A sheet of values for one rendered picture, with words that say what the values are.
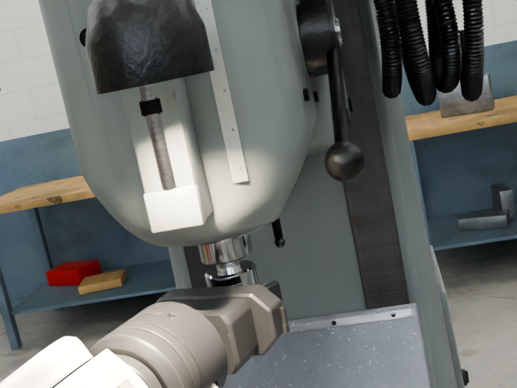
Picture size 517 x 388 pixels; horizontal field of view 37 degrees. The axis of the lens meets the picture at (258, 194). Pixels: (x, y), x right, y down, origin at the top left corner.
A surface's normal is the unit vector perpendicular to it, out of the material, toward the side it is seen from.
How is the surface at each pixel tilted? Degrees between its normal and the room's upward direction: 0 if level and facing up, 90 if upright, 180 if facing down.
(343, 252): 90
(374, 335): 64
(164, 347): 44
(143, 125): 90
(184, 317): 34
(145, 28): 72
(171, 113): 90
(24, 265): 90
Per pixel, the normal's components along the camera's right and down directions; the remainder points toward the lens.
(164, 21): 0.40, -0.23
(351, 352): -0.21, -0.25
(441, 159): -0.14, 0.22
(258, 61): 0.51, 0.06
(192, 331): 0.56, -0.70
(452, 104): -0.34, 0.24
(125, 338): -0.35, -0.52
